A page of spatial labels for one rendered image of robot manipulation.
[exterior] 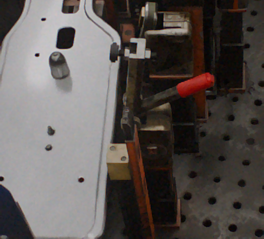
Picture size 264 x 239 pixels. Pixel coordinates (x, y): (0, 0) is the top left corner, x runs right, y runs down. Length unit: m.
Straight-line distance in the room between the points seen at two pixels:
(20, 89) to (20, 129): 0.08
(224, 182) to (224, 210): 0.06
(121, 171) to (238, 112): 0.52
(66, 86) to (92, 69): 0.05
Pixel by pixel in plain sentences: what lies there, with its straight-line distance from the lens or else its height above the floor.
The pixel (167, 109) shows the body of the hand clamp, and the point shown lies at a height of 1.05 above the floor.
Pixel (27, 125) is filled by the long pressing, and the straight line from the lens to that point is 1.23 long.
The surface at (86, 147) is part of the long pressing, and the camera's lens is 1.19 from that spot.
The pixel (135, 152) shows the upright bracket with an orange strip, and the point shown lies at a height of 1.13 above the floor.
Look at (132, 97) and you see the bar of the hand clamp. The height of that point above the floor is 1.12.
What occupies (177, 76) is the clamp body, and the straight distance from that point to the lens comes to 1.31.
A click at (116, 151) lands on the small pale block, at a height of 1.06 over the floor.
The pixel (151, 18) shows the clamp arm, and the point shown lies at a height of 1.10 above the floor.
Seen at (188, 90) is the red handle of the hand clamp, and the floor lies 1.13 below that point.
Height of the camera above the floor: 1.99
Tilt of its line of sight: 55 degrees down
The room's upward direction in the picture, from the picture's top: 10 degrees counter-clockwise
